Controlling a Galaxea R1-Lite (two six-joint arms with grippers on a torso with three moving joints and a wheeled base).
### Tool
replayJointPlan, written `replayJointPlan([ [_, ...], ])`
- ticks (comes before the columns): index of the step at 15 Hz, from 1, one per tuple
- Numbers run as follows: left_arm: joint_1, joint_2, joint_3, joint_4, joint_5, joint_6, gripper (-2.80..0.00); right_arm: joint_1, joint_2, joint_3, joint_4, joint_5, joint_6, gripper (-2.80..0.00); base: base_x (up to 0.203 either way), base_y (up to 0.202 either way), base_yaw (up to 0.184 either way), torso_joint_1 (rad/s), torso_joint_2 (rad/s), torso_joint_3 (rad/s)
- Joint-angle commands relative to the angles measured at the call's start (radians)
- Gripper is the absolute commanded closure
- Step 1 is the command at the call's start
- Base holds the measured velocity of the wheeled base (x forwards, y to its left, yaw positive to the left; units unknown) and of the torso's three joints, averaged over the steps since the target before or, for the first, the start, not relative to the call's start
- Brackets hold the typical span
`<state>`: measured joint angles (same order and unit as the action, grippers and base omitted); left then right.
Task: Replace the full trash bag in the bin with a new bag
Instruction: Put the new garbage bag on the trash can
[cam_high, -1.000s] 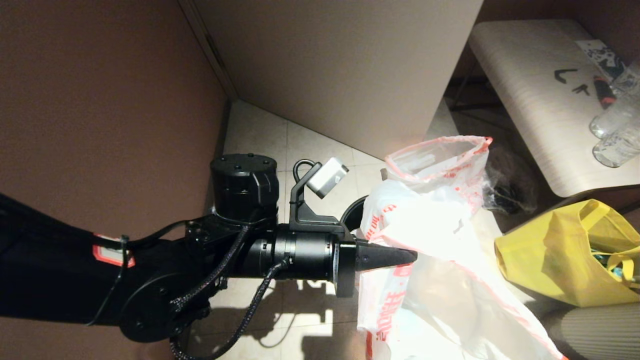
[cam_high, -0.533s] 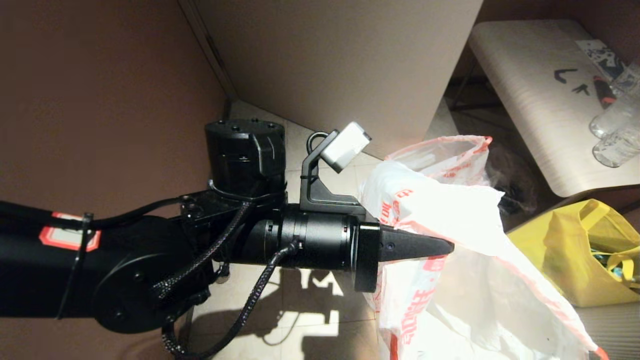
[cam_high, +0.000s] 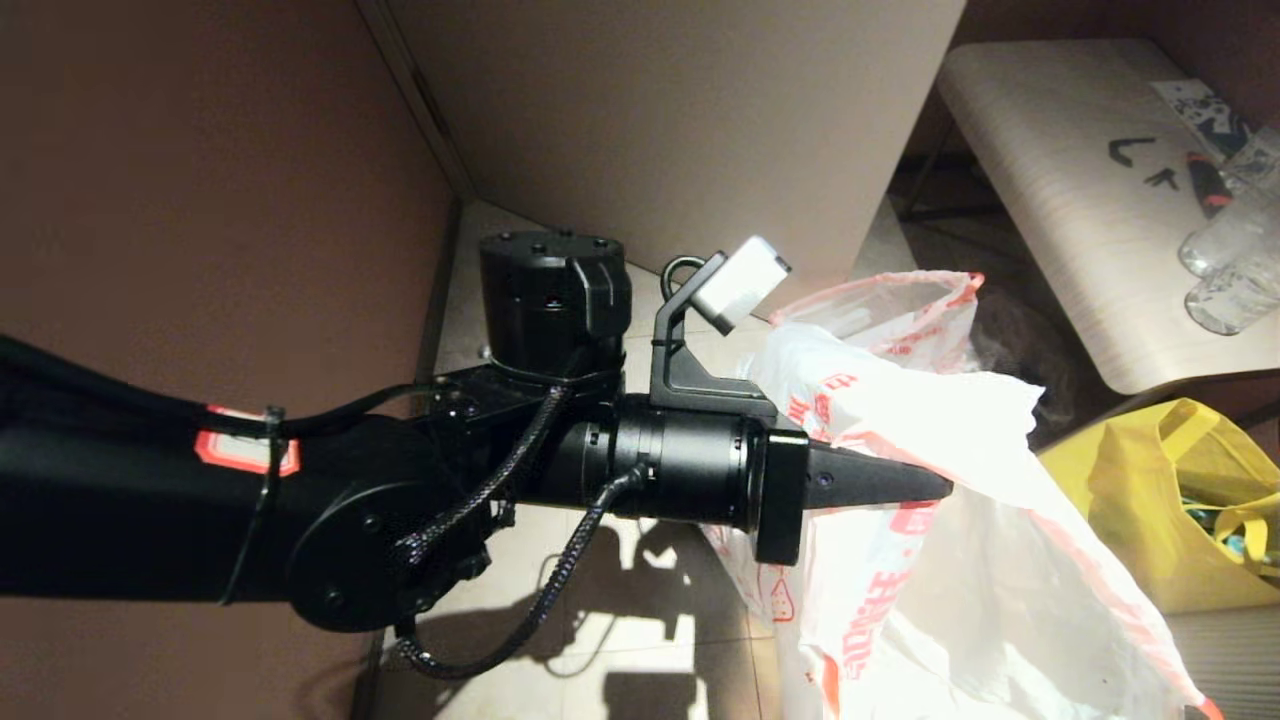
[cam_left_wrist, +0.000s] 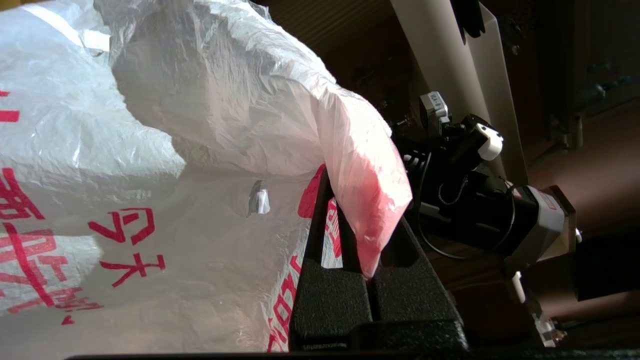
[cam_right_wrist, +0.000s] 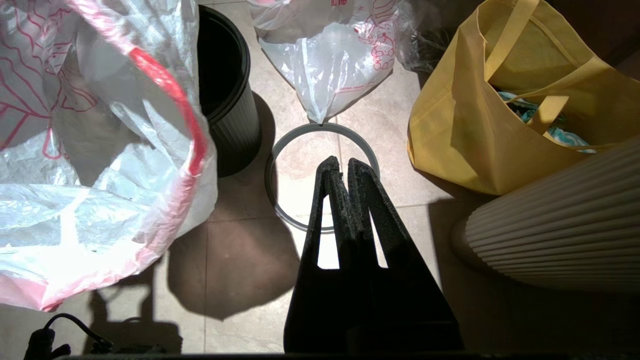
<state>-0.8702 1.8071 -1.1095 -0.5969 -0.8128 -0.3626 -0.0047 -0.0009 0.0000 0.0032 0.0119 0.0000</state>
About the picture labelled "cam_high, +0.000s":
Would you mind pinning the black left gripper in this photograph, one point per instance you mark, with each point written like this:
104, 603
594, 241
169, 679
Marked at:
700, 465

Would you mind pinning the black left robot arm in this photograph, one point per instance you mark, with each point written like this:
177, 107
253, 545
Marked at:
150, 500

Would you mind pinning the clear bag with black contents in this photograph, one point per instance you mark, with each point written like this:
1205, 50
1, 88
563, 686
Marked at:
1020, 340

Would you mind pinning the yellow fabric tote bag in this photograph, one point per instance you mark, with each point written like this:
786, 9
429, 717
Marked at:
1150, 520

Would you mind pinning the light wood grain table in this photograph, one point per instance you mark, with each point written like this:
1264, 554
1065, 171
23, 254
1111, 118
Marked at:
1060, 200

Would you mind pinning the black cylindrical wrist motor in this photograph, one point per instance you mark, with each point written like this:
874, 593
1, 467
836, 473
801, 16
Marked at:
550, 300

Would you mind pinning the beige door panel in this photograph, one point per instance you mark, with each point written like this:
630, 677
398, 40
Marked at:
680, 120

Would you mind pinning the clear plastic bottle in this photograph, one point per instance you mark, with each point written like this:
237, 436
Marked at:
1235, 295
1225, 235
1258, 160

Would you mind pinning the large black allen key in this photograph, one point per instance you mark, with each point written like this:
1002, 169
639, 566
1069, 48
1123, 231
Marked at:
1122, 155

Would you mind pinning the small black allen key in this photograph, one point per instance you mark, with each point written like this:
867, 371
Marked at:
1160, 180

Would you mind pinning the red black screwdriver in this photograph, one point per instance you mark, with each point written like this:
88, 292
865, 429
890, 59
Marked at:
1205, 185

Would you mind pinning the printed paper leaflet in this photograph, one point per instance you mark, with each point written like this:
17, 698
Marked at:
1195, 105

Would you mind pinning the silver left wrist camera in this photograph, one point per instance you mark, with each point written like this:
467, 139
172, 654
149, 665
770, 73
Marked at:
740, 285

